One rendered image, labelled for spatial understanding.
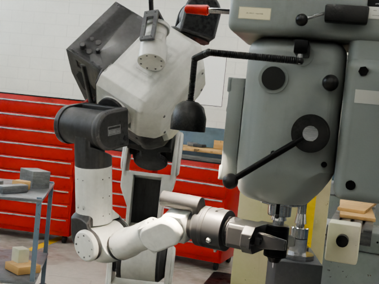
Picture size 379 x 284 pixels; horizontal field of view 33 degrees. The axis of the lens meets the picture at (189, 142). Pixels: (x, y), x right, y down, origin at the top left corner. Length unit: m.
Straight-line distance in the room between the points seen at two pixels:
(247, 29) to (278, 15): 0.06
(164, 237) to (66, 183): 5.12
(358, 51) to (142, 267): 1.01
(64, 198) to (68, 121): 4.97
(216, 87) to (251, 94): 9.28
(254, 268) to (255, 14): 2.06
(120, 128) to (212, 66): 9.03
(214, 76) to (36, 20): 3.33
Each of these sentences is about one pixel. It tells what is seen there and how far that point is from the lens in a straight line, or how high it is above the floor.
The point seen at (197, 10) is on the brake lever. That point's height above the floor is 1.70.
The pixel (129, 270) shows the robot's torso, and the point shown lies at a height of 0.98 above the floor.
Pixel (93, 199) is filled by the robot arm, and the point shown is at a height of 1.24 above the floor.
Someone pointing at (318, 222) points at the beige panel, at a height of 1.01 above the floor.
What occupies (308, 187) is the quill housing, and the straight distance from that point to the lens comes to 1.23.
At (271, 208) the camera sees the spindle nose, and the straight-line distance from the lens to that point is 1.30.
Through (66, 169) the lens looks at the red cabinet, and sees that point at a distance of 6.46.
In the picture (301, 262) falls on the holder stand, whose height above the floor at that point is 1.11.
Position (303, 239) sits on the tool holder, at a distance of 1.71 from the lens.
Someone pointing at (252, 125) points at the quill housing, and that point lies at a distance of 1.22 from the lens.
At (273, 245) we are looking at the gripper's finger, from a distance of 1.30.
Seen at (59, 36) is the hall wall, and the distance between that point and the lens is 11.44.
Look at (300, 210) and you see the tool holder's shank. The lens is 1.71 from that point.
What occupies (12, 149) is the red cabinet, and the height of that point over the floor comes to 0.89.
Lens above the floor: 1.48
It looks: 3 degrees down
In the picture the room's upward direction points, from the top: 6 degrees clockwise
